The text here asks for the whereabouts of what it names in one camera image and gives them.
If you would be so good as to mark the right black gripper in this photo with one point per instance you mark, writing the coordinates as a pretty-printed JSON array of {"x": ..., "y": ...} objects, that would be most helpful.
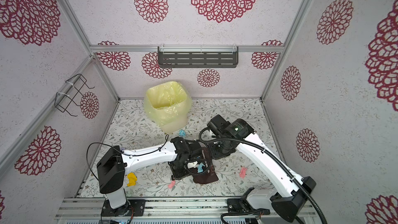
[{"x": 215, "y": 155}]

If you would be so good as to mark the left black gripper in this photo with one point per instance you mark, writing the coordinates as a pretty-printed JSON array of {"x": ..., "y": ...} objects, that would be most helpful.
[{"x": 178, "y": 176}]

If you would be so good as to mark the dark brown plastic dustpan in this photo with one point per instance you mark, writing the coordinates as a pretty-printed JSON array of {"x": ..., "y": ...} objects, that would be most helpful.
[{"x": 209, "y": 175}]

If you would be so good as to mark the pink paper scrap long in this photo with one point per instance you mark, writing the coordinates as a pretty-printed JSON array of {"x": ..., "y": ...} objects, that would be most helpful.
[{"x": 172, "y": 184}]

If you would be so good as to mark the bin with yellow-green bag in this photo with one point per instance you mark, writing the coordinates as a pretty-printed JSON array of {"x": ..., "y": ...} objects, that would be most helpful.
[{"x": 168, "y": 105}]

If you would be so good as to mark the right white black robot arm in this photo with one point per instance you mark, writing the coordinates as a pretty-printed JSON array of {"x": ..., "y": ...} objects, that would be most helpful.
[{"x": 292, "y": 190}]

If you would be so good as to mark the yellow paper scrap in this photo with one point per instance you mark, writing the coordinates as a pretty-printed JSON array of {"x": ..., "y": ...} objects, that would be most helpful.
[{"x": 132, "y": 179}]

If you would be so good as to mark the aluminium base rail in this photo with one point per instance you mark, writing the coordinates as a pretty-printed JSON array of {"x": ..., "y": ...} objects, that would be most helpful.
[{"x": 151, "y": 208}]

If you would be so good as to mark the dark grey wall shelf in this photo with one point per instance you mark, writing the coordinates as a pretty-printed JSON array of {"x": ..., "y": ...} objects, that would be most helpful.
[{"x": 198, "y": 57}]

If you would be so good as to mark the black wire wall rack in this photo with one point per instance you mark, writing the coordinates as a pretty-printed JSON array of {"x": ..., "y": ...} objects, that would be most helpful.
[{"x": 76, "y": 84}]

